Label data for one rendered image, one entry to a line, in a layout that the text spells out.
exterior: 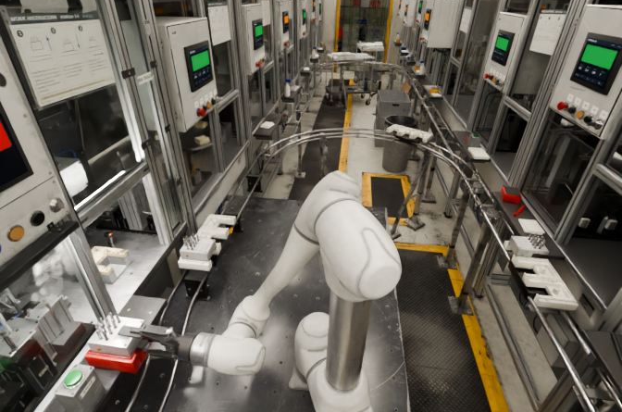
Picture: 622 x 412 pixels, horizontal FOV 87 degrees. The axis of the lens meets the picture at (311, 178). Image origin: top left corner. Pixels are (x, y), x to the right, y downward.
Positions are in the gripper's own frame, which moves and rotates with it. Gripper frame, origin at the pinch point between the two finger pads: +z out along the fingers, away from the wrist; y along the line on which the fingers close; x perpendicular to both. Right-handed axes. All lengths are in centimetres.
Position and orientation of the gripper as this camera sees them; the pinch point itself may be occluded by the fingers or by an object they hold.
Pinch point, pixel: (132, 337)
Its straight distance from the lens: 126.2
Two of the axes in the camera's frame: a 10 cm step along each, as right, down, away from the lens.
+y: 0.5, -8.6, -5.0
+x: -1.3, 4.9, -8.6
